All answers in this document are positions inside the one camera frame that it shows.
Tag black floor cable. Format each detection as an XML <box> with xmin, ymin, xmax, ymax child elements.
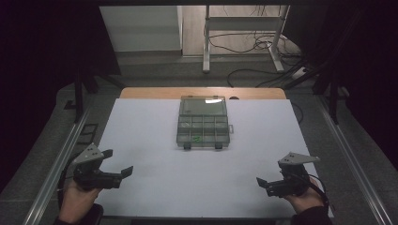
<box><xmin>225</xmin><ymin>67</ymin><xmax>299</xmax><ymax>89</ymax></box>

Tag person's left hand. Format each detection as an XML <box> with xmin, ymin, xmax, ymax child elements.
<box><xmin>59</xmin><ymin>179</ymin><xmax>102</xmax><ymax>223</ymax></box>

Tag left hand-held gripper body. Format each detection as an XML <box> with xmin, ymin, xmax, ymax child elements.
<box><xmin>72</xmin><ymin>142</ymin><xmax>123</xmax><ymax>190</ymax></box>

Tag black metal stand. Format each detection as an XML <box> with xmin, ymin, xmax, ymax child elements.
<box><xmin>72</xmin><ymin>69</ymin><xmax>100</xmax><ymax>124</ymax></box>
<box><xmin>283</xmin><ymin>59</ymin><xmax>344</xmax><ymax>126</ymax></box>

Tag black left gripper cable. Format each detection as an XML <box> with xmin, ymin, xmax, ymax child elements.
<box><xmin>56</xmin><ymin>153</ymin><xmax>79</xmax><ymax>209</ymax></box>

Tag person's right hand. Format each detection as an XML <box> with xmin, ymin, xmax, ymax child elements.
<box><xmin>284</xmin><ymin>177</ymin><xmax>325</xmax><ymax>215</ymax></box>

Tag black rectangular floor frame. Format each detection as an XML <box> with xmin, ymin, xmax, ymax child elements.
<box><xmin>77</xmin><ymin>123</ymin><xmax>100</xmax><ymax>145</ymax></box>

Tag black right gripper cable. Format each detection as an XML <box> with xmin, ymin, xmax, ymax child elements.
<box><xmin>299</xmin><ymin>172</ymin><xmax>330</xmax><ymax>209</ymax></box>

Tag aluminium rail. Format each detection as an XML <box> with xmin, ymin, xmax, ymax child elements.
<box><xmin>22</xmin><ymin>106</ymin><xmax>93</xmax><ymax>225</ymax></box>
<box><xmin>314</xmin><ymin>93</ymin><xmax>393</xmax><ymax>225</ymax></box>

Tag white cabinet panel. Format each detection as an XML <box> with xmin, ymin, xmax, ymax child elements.
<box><xmin>99</xmin><ymin>5</ymin><xmax>183</xmax><ymax>53</ymax></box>

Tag white table sheet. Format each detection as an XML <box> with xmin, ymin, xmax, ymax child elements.
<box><xmin>95</xmin><ymin>97</ymin><xmax>334</xmax><ymax>218</ymax></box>

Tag clear plastic organizer box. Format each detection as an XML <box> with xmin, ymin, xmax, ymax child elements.
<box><xmin>176</xmin><ymin>95</ymin><xmax>235</xmax><ymax>150</ymax></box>

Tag tangled black cables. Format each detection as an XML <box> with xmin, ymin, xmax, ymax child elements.
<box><xmin>207</xmin><ymin>29</ymin><xmax>303</xmax><ymax>60</ymax></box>

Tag white metal desk frame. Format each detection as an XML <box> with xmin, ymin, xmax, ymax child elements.
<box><xmin>202</xmin><ymin>4</ymin><xmax>290</xmax><ymax>75</ymax></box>

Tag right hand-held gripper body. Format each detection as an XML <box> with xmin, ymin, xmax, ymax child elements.
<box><xmin>267</xmin><ymin>152</ymin><xmax>320</xmax><ymax>198</ymax></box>

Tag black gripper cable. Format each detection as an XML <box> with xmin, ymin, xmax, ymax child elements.
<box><xmin>56</xmin><ymin>153</ymin><xmax>79</xmax><ymax>209</ymax></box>
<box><xmin>299</xmin><ymin>172</ymin><xmax>330</xmax><ymax>209</ymax></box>

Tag white power strip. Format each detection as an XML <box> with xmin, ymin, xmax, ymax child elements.
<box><xmin>291</xmin><ymin>66</ymin><xmax>308</xmax><ymax>80</ymax></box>

